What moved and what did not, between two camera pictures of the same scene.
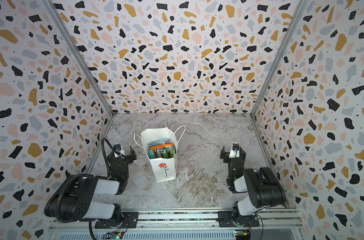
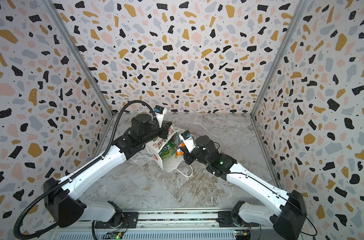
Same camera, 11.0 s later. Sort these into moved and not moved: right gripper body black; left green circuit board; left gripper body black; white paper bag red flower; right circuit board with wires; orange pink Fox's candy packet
Moved: left gripper body black; orange pink Fox's candy packet; white paper bag red flower; right gripper body black
Not moved: left green circuit board; right circuit board with wires
